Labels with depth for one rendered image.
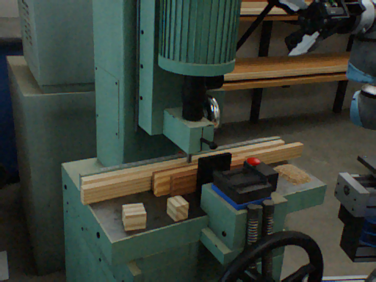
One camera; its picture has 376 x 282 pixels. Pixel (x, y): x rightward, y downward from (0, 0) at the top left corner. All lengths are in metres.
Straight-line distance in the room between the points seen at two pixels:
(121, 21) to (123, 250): 0.55
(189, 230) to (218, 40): 0.42
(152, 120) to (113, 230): 0.32
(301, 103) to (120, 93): 3.43
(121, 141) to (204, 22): 0.45
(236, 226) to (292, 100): 3.53
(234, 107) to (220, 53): 3.08
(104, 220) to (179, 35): 0.42
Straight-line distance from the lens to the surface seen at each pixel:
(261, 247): 0.86
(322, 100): 4.65
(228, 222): 0.93
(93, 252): 1.26
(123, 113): 1.19
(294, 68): 3.69
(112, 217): 0.98
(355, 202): 1.53
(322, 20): 1.01
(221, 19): 0.94
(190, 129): 1.01
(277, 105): 4.30
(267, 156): 1.26
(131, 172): 1.06
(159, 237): 0.96
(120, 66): 1.15
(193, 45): 0.93
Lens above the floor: 1.45
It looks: 24 degrees down
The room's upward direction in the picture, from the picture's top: 4 degrees clockwise
